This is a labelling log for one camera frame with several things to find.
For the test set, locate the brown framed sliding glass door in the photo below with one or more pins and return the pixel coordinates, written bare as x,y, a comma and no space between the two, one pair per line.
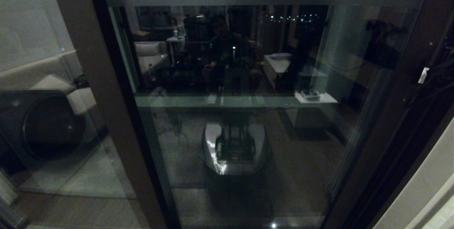
369,158

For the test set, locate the dark brown door jamb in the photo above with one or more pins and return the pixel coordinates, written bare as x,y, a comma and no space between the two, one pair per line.
404,167

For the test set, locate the brown framed fixed glass panel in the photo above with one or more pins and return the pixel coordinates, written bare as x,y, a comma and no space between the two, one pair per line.
120,133

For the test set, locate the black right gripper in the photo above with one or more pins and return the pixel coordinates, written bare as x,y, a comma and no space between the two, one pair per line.
441,76

